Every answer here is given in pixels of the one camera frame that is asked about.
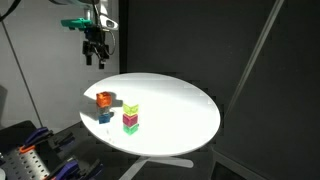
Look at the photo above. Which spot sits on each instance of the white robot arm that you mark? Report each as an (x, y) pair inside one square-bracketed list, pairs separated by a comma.
[(96, 11)]

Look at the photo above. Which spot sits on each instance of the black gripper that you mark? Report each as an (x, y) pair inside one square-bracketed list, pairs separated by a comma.
[(95, 44)]

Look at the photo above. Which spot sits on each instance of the magenta block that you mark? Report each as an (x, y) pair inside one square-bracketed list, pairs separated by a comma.
[(130, 120)]

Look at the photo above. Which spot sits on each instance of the blue block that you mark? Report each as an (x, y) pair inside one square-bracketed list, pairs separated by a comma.
[(104, 118)]

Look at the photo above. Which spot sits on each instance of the round white table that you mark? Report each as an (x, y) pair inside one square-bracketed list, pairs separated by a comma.
[(174, 117)]

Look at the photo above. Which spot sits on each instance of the purple spring clamp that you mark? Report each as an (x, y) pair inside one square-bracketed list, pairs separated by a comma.
[(70, 170), (43, 134)]

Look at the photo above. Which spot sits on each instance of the grey block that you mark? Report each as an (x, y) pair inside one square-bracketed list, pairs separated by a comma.
[(103, 110)]

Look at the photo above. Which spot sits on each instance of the yellow-green block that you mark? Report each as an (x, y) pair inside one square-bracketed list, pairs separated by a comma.
[(130, 110)]

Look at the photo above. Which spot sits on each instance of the purple spring clamp lower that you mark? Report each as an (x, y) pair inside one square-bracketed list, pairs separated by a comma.
[(70, 170)]

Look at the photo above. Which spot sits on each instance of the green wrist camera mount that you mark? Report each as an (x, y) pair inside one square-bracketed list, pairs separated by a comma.
[(79, 23)]

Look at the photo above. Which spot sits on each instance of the orange block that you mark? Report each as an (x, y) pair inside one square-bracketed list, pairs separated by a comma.
[(103, 99)]

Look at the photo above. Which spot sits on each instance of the purple spring clamp upper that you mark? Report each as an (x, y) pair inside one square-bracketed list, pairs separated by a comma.
[(43, 134)]

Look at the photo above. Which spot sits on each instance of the green block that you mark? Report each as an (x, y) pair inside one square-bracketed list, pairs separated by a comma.
[(130, 130)]

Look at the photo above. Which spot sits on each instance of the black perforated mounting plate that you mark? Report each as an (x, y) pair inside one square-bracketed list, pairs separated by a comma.
[(33, 165)]

